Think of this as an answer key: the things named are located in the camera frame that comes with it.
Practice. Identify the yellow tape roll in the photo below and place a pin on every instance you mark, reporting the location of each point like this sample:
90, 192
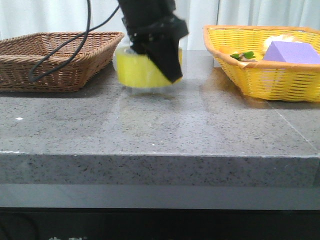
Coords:
137, 70

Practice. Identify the pale grey curtain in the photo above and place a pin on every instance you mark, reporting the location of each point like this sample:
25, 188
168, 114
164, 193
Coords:
22, 17

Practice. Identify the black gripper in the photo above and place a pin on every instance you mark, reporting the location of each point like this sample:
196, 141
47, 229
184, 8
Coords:
155, 31

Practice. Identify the orange toy carrot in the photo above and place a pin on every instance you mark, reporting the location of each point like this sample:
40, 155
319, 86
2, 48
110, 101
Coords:
235, 53

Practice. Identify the yellow woven basket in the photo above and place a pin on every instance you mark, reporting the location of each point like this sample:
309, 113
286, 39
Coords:
268, 80

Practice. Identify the toy bread roll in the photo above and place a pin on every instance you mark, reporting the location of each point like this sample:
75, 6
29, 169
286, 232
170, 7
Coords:
279, 38

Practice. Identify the purple foam block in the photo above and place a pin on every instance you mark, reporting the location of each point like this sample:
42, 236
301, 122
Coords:
292, 52

